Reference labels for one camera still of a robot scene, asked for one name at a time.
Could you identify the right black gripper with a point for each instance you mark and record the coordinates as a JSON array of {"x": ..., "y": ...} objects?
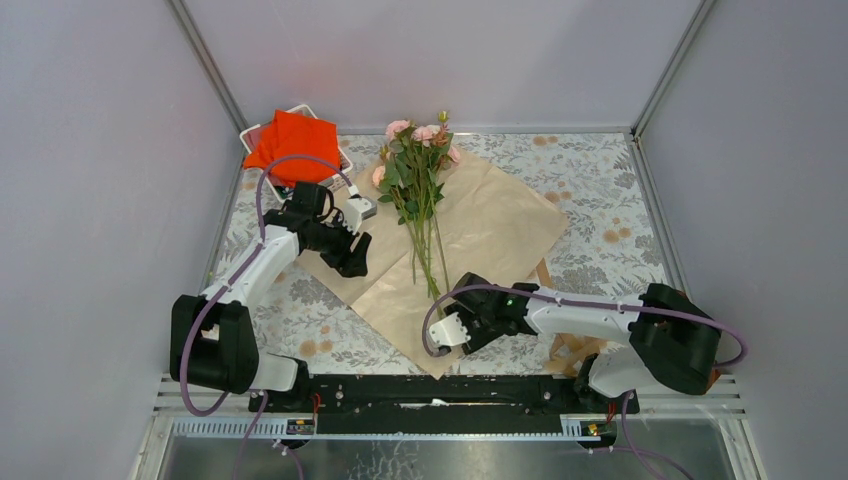
[{"x": 478, "y": 340}]

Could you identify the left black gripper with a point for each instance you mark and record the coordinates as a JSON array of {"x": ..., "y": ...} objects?
[{"x": 350, "y": 264}]

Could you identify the beige kraft wrapping paper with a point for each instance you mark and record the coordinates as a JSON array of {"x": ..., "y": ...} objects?
[{"x": 491, "y": 224}]

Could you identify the pink fake flower bouquet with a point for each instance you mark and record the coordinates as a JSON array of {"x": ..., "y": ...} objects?
[{"x": 409, "y": 177}]

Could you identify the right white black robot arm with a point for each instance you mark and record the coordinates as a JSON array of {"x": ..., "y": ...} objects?
[{"x": 661, "y": 337}]

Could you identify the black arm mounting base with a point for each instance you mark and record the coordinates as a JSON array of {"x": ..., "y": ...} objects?
[{"x": 413, "y": 404}]

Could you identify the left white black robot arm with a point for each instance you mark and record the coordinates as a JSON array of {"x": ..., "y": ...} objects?
[{"x": 212, "y": 340}]

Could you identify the orange cloth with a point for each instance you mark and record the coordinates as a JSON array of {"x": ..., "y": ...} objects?
[{"x": 312, "y": 143}]

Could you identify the floral patterned table mat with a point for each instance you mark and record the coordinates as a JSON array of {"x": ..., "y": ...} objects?
[{"x": 609, "y": 247}]

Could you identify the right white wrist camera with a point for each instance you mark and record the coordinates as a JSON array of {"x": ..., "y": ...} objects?
[{"x": 447, "y": 333}]

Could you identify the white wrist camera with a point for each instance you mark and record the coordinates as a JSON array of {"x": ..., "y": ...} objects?
[
  {"x": 447, "y": 333},
  {"x": 356, "y": 210}
]

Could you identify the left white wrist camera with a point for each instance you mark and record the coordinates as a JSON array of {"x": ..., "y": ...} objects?
[{"x": 356, "y": 210}]

